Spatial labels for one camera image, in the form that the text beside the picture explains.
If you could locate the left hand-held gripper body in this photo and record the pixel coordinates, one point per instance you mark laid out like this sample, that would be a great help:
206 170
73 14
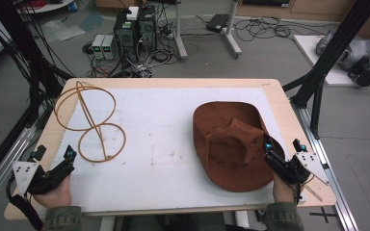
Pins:
29 174

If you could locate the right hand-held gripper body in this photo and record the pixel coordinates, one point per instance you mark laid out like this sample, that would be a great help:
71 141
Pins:
308 162

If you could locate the brown brimmed hat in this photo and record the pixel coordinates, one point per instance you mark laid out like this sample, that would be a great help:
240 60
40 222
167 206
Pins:
231 144

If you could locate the person's left hand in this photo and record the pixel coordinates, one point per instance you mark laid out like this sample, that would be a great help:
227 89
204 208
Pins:
58 195

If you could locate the person's right hand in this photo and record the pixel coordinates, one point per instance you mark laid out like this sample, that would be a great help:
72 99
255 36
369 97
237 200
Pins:
282 192

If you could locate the thin wooden stick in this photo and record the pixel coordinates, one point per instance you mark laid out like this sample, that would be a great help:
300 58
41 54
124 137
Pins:
313 192

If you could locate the white table mat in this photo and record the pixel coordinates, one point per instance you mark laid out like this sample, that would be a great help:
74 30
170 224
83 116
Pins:
160 150

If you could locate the white floor board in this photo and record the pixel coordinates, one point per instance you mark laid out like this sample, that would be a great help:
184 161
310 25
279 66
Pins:
311 54

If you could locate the black device on board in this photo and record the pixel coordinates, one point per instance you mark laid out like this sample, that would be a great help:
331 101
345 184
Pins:
364 72

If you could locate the silver grey machine part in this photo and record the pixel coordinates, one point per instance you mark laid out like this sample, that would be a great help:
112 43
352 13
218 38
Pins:
355 51

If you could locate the grey power supply unit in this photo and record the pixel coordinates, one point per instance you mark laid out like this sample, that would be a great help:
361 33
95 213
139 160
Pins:
97 46
109 47

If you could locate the white stand leg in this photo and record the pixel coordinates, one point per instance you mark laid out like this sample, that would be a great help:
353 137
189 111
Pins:
232 35
180 32

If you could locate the person's legs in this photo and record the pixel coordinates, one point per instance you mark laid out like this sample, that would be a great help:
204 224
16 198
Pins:
179 223

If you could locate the clear plastic sheet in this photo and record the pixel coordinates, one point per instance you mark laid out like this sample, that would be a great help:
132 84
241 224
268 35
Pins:
61 30

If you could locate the black computer tower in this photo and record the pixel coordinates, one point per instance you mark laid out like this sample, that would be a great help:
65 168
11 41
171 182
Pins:
126 35
147 29

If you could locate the black flat box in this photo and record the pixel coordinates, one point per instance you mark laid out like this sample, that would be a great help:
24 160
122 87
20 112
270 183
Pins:
217 23

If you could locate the blue tape roll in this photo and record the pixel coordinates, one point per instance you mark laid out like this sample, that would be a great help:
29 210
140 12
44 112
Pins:
73 6

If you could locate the white box on tower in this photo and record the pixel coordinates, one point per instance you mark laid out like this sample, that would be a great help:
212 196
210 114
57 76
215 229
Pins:
133 12

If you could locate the aluminium rail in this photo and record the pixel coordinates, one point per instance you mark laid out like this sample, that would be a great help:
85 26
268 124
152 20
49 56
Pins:
334 179
3 166

